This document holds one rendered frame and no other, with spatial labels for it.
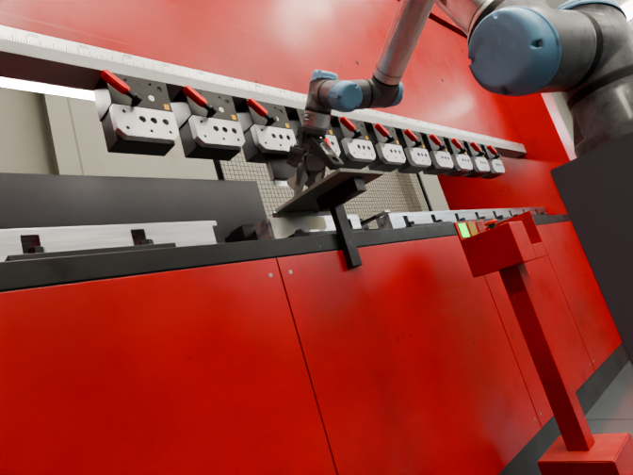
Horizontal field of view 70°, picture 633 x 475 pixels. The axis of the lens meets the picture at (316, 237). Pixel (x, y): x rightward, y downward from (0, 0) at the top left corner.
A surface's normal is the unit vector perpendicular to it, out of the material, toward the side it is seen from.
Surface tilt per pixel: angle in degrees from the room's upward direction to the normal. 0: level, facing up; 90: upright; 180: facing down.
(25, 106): 90
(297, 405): 90
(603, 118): 73
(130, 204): 90
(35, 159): 90
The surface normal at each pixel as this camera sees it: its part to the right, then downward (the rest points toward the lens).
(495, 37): -0.83, 0.29
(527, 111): -0.69, 0.07
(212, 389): 0.66, -0.34
